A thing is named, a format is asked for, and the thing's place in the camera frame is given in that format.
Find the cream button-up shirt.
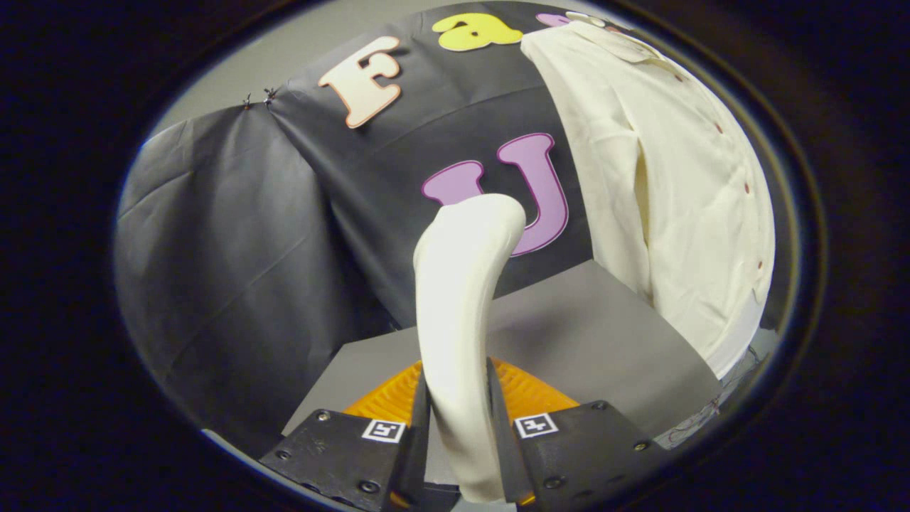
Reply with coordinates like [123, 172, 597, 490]
[520, 17, 778, 370]

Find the grey drawer cabinet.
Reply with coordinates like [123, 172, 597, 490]
[282, 259, 723, 486]

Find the white mannequin torso stand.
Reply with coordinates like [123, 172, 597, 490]
[707, 324, 763, 381]

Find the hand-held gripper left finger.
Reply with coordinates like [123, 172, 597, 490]
[258, 361, 432, 512]

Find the white garment steamer with hose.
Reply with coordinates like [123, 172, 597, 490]
[413, 193, 529, 505]

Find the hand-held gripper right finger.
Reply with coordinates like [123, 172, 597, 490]
[486, 358, 670, 508]

